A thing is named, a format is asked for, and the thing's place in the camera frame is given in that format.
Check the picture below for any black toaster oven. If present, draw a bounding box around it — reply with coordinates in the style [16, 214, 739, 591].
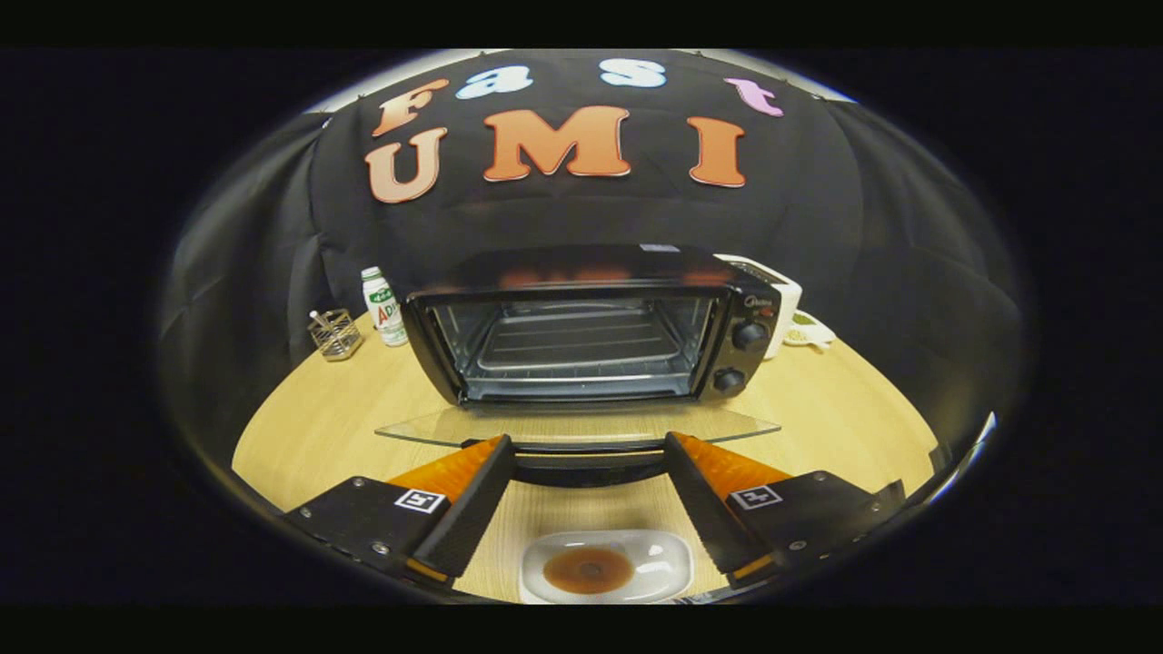
[375, 243, 782, 489]

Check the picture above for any white plate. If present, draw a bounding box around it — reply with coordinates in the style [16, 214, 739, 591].
[519, 530, 695, 605]

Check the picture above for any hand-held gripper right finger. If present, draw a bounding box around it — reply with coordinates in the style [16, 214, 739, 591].
[663, 431, 908, 590]

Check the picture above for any brown bagel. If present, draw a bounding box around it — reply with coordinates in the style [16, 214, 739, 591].
[543, 546, 635, 596]

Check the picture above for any small white dish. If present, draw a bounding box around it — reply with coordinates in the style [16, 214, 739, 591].
[783, 311, 837, 352]

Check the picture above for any white green-label bottle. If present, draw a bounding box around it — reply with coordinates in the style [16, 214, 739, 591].
[361, 266, 409, 348]

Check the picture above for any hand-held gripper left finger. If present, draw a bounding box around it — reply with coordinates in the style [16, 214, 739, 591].
[286, 434, 516, 587]

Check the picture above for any white appliance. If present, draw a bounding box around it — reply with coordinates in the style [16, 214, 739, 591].
[713, 253, 804, 361]

